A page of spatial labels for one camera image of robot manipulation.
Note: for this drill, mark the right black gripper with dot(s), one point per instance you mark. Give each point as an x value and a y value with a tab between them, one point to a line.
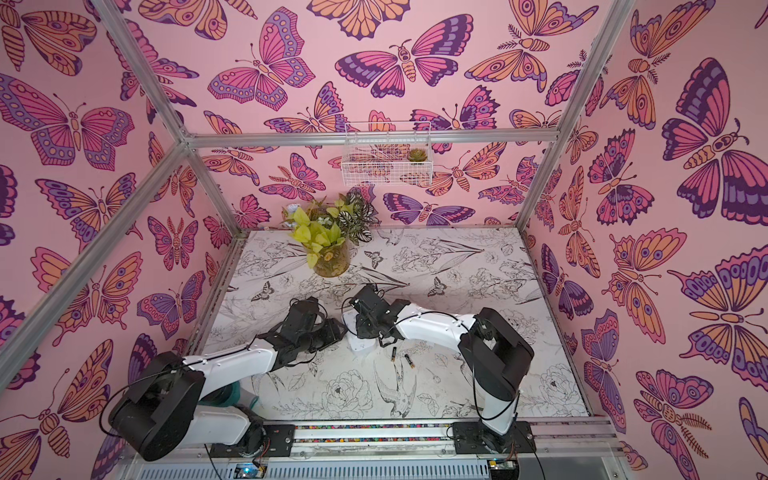
360	315

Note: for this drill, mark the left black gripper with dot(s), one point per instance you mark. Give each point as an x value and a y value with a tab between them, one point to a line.
333	332

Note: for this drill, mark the white digital alarm clock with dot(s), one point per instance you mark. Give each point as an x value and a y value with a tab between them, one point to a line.
358	345

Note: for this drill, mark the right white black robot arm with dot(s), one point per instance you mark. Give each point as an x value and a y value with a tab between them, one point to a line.
496	355

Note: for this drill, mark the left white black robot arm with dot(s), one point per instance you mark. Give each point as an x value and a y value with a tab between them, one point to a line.
181	402

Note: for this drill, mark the dark patterned leaf plant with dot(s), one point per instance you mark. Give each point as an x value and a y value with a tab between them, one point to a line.
356	217

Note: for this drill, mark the green plant in glass vase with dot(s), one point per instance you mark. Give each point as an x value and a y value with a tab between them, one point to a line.
319	232

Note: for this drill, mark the small succulent in basket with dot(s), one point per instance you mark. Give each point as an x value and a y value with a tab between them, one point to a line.
417	155

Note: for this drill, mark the white wire wall basket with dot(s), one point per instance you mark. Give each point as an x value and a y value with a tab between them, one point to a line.
376	153

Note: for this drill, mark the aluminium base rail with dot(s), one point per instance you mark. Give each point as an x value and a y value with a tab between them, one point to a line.
569	448

